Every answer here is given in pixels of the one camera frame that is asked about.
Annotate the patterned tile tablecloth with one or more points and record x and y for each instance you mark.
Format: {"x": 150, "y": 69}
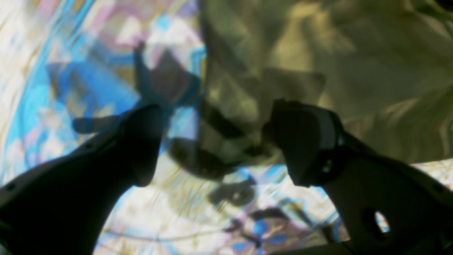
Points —
{"x": 71, "y": 68}

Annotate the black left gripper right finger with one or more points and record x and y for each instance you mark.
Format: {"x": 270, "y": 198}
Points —
{"x": 387, "y": 206}

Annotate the camouflage T-shirt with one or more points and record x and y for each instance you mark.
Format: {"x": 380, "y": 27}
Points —
{"x": 384, "y": 66}

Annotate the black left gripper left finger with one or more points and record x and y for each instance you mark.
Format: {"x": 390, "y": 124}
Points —
{"x": 62, "y": 205}

